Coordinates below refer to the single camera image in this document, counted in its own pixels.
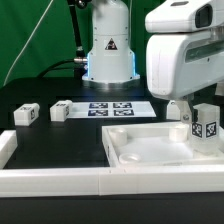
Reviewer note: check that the white square tabletop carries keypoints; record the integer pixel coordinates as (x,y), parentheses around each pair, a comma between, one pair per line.
(137,145)

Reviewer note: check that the white paper with fiducial markers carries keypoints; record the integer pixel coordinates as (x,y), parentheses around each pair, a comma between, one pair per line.
(112,109)

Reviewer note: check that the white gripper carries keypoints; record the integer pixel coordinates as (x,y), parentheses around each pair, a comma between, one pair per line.
(186,50)

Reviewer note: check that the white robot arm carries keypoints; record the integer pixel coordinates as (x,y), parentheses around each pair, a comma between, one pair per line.
(111,61)

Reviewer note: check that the white U-shaped fence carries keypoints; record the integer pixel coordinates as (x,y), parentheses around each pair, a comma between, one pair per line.
(103,181)

